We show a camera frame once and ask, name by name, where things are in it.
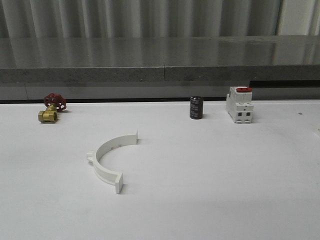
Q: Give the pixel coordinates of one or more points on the grey stone counter ledge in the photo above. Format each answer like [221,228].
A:
[216,61]

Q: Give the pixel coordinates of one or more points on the black cylindrical capacitor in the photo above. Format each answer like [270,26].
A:
[196,107]

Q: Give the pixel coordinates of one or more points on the brass valve red handwheel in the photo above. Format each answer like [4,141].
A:
[55,104]

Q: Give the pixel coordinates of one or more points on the white half clamp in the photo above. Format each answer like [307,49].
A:
[108,176]

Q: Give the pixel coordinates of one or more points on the white circuit breaker red switch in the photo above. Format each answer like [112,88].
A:
[239,104]

